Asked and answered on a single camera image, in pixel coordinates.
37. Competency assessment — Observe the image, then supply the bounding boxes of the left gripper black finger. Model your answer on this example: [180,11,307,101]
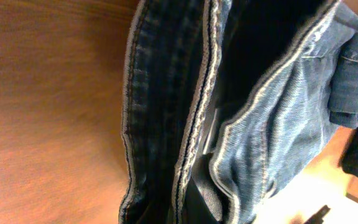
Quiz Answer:
[304,205,331,224]

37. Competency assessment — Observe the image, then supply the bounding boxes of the blue denim jeans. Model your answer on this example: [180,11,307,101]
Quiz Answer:
[119,0,358,223]

